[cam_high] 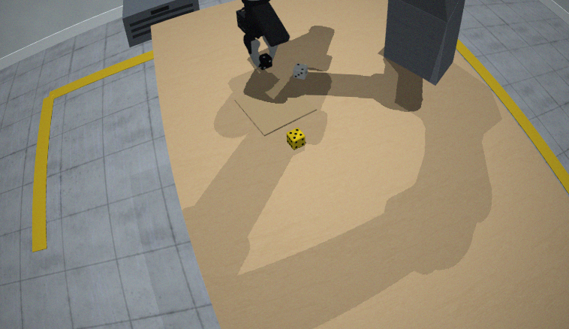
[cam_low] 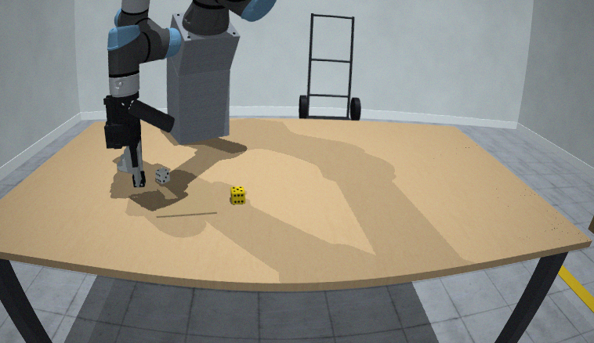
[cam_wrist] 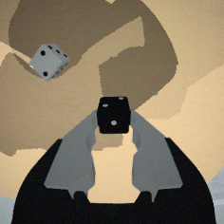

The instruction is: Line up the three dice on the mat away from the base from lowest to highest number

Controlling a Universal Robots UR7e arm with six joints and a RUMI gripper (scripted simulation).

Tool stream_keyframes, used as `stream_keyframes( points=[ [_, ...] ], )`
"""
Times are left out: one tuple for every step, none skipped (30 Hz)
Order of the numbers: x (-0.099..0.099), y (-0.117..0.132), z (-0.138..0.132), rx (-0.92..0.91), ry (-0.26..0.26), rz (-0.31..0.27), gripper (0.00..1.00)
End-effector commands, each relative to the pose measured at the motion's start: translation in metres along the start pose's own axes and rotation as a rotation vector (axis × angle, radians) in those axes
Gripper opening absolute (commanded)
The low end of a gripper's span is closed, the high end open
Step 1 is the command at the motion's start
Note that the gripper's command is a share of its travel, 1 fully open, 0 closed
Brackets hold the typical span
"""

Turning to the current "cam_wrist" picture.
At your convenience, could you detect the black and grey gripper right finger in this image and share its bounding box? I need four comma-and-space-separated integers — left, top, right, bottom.
129, 108, 216, 224

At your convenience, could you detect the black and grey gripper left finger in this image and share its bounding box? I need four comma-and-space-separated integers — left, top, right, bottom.
11, 109, 99, 224

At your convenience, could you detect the grey die with black pips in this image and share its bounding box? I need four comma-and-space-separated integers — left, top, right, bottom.
29, 44, 70, 82

